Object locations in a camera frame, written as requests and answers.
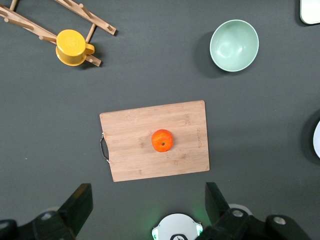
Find orange fruit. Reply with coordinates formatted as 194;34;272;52
150;128;175;153

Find pale green bowl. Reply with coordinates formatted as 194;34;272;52
209;19;260;73

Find wooden peg mug rack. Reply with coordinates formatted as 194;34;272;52
0;0;118;68

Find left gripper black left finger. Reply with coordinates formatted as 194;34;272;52
32;183;94;240

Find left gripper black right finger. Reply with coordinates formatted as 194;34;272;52
197;181;266;240

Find white round plate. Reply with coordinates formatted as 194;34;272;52
312;119;320;160

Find cream bear print tray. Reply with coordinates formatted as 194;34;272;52
299;0;320;25

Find wooden cutting board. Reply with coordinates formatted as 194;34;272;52
99;99;211;183

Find yellow mug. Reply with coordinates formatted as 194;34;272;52
55;29;96;67

